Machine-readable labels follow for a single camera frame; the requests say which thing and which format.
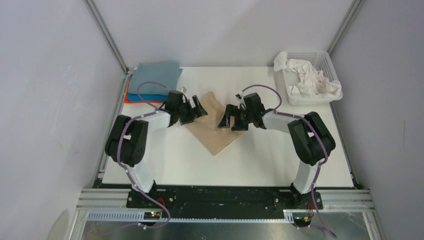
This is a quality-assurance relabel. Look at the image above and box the small circuit board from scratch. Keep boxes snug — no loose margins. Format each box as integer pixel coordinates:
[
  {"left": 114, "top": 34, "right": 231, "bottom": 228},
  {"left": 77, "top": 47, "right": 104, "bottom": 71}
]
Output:
[
  {"left": 293, "top": 216, "right": 312, "bottom": 228},
  {"left": 143, "top": 211, "right": 162, "bottom": 221}
]

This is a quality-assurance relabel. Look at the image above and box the white plastic laundry basket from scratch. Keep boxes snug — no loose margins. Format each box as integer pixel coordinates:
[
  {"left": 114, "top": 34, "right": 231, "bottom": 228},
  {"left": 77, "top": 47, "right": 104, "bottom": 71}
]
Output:
[{"left": 273, "top": 49, "right": 344, "bottom": 107}]

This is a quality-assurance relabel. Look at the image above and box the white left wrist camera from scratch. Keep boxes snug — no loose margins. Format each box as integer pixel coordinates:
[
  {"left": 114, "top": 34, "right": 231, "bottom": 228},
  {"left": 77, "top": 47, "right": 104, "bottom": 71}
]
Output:
[{"left": 178, "top": 86, "right": 188, "bottom": 99}]

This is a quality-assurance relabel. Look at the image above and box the beige t shirt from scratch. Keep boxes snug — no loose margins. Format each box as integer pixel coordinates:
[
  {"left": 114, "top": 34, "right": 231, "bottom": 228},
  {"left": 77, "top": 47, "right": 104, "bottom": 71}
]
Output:
[{"left": 185, "top": 91, "right": 244, "bottom": 156}]

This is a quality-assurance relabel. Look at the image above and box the white crumpled t shirt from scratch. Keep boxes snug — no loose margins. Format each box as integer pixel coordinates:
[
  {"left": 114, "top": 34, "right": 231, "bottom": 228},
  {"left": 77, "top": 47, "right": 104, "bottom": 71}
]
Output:
[{"left": 273, "top": 50, "right": 343, "bottom": 100}]

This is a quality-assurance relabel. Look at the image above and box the orange folded t shirt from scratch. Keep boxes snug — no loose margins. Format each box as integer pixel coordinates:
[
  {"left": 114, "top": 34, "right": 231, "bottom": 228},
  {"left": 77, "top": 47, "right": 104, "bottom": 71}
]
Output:
[{"left": 123, "top": 75, "right": 165, "bottom": 105}]

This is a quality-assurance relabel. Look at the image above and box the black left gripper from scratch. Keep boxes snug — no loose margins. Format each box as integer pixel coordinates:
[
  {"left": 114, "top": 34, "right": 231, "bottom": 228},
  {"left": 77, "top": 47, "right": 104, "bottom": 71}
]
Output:
[{"left": 176, "top": 95, "right": 207, "bottom": 126}]

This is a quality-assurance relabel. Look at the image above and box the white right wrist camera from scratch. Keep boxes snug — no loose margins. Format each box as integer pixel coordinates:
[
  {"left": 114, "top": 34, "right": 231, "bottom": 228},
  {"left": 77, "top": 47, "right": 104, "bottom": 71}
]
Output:
[{"left": 235, "top": 92, "right": 245, "bottom": 105}]

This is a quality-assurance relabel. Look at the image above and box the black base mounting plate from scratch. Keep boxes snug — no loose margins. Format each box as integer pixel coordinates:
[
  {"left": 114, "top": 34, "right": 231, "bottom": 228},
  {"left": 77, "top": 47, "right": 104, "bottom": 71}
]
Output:
[{"left": 126, "top": 185, "right": 323, "bottom": 220}]

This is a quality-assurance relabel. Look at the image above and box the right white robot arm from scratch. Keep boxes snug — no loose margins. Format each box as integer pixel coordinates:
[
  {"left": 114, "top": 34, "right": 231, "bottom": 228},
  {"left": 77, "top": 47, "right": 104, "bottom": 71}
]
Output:
[{"left": 217, "top": 93, "right": 336, "bottom": 209}]

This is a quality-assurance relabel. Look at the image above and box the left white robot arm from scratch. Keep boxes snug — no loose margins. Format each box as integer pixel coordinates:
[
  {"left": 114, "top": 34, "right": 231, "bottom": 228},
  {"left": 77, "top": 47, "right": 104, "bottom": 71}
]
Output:
[{"left": 104, "top": 90, "right": 208, "bottom": 208}]

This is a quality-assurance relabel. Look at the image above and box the left aluminium frame post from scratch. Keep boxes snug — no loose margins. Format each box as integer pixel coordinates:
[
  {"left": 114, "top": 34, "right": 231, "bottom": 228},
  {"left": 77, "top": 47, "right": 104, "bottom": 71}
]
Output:
[{"left": 83, "top": 0, "right": 129, "bottom": 74}]

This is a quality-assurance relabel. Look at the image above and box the right small circuit board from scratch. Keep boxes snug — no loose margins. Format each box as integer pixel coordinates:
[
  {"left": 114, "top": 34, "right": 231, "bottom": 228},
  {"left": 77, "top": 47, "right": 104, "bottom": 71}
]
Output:
[{"left": 293, "top": 216, "right": 312, "bottom": 228}]

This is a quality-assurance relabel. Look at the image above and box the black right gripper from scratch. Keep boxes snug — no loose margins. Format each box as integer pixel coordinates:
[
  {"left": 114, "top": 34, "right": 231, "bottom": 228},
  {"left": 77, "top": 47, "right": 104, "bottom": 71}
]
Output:
[{"left": 218, "top": 103, "right": 255, "bottom": 131}]

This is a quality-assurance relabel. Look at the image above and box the aluminium frame post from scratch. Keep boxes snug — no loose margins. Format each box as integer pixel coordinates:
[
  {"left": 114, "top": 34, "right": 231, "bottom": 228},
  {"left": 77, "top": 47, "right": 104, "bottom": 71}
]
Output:
[
  {"left": 327, "top": 0, "right": 366, "bottom": 56},
  {"left": 83, "top": 0, "right": 129, "bottom": 74}
]

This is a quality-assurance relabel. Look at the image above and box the left small circuit board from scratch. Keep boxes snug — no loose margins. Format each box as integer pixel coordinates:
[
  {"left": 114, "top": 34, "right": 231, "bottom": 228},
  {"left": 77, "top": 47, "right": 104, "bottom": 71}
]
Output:
[{"left": 143, "top": 211, "right": 162, "bottom": 221}]

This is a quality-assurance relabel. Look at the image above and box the bright blue folded t shirt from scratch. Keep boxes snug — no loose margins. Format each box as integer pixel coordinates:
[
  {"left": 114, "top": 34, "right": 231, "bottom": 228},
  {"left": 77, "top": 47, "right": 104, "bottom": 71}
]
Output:
[{"left": 127, "top": 93, "right": 170, "bottom": 103}]

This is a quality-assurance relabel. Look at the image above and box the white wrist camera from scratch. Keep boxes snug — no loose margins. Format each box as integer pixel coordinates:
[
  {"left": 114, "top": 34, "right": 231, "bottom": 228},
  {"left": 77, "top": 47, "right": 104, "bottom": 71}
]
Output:
[
  {"left": 178, "top": 86, "right": 188, "bottom": 99},
  {"left": 235, "top": 92, "right": 245, "bottom": 105}
]

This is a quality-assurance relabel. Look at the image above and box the grey-blue folded t shirt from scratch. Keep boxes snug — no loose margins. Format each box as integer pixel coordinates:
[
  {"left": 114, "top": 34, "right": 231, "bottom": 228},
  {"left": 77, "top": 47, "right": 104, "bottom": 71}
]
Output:
[{"left": 128, "top": 61, "right": 183, "bottom": 95}]

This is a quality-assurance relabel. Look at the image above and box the front aluminium rail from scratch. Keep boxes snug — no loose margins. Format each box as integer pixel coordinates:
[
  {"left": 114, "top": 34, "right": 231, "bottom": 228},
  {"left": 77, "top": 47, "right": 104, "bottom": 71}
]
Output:
[{"left": 76, "top": 188, "right": 376, "bottom": 224}]

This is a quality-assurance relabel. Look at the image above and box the right aluminium frame post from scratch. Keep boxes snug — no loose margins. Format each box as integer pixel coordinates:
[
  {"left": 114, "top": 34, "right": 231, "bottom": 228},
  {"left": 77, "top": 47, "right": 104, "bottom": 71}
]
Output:
[{"left": 327, "top": 0, "right": 366, "bottom": 56}]

